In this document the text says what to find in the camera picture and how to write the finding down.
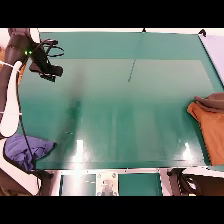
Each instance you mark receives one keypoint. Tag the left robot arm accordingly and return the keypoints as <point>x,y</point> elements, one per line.
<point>10,110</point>

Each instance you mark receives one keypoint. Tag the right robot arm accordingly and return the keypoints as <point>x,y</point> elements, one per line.
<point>195,183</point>

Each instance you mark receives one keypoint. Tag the taupe garment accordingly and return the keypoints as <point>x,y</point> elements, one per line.
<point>213,101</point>

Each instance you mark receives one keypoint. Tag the orange garment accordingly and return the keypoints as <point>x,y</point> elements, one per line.
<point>213,133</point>

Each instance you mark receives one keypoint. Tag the blue garment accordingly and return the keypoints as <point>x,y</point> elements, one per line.
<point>20,150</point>

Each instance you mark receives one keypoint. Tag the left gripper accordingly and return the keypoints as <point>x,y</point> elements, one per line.
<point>46,70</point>

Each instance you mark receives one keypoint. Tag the silver frame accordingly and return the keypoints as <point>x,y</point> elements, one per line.
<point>106,182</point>

